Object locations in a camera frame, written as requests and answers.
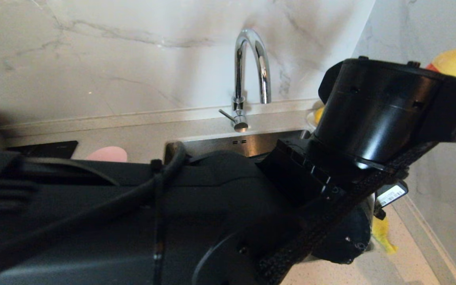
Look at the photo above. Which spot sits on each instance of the chrome gooseneck faucet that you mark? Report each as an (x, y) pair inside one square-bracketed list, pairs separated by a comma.
[(239, 71)]

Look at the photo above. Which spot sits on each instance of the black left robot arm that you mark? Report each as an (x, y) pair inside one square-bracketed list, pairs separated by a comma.
[(133, 221)]

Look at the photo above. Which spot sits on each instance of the stainless steel sink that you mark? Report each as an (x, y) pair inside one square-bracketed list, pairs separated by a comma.
[(220, 147)]

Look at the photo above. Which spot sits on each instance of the yellow sponge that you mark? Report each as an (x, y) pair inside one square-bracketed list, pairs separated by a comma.
[(383, 237)]

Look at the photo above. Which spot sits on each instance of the yellow pear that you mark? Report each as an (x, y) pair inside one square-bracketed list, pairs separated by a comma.
[(320, 114)]

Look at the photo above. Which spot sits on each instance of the pink plastic bowl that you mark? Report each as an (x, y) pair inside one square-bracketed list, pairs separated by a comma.
[(107, 154)]

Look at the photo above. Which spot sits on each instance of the black induction cooktop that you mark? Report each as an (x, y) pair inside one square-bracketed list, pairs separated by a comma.
[(50, 149)]

